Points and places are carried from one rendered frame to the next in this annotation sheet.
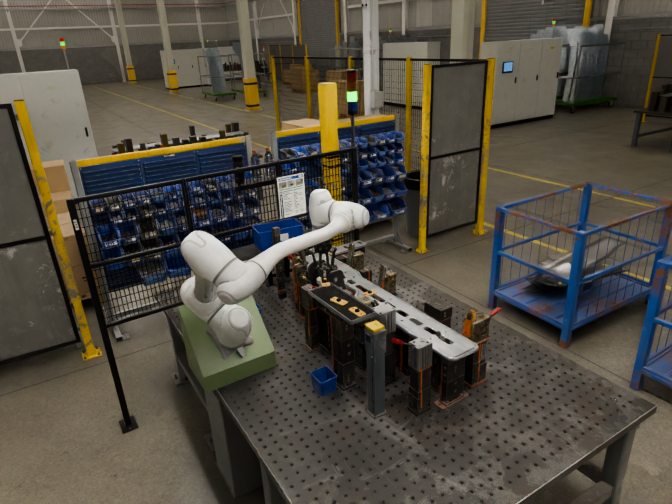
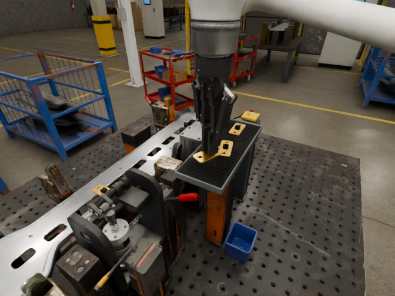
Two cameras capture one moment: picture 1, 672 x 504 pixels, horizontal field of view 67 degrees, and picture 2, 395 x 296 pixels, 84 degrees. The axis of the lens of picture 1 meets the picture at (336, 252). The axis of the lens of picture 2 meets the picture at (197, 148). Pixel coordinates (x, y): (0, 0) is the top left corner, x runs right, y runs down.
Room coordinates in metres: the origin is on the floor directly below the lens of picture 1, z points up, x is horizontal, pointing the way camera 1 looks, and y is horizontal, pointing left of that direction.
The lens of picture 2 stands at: (2.42, 0.45, 1.55)
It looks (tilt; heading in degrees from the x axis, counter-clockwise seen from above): 34 degrees down; 241
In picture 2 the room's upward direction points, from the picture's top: straight up
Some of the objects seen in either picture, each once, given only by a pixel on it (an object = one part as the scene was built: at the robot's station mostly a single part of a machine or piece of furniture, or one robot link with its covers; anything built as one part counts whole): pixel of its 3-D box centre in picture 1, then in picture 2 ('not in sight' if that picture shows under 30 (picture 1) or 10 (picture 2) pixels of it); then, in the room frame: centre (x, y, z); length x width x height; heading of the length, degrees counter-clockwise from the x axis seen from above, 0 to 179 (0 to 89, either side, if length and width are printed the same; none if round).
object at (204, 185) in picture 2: (340, 302); (225, 147); (2.07, -0.01, 1.16); 0.37 x 0.14 x 0.02; 32
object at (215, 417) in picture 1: (242, 424); not in sight; (2.23, 0.56, 0.33); 0.31 x 0.31 x 0.66; 31
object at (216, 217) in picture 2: (342, 344); (220, 198); (2.07, -0.01, 0.92); 0.10 x 0.08 x 0.45; 32
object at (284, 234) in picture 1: (278, 234); not in sight; (3.16, 0.38, 1.09); 0.30 x 0.17 x 0.13; 114
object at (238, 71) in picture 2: not in sight; (235, 60); (-0.55, -3.31, 0.49); 0.81 x 0.46 x 0.97; 19
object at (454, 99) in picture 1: (455, 157); not in sight; (5.53, -1.37, 1.00); 1.04 x 0.14 x 2.00; 121
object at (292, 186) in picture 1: (291, 195); not in sight; (3.36, 0.29, 1.30); 0.23 x 0.02 x 0.31; 122
